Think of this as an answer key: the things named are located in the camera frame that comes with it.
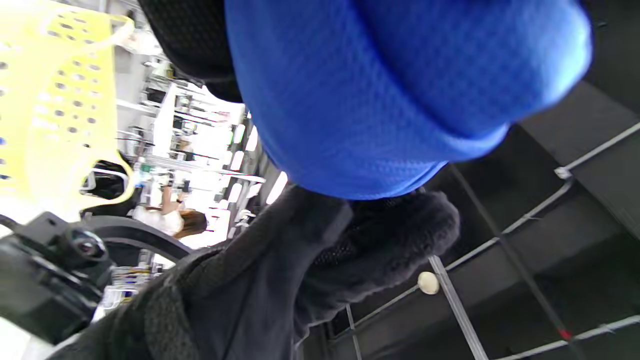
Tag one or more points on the person's right hand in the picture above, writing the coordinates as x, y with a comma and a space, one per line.
260, 290

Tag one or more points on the person's left hand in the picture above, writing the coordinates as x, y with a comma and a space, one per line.
190, 40

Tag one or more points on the blue t-shirt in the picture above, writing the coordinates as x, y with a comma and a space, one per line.
400, 90

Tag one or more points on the yellow perforated plastic basket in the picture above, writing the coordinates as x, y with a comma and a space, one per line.
50, 100

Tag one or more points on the white round ceiling sensor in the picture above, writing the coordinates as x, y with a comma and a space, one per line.
428, 283

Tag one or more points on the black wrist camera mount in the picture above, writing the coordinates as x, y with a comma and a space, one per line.
45, 290

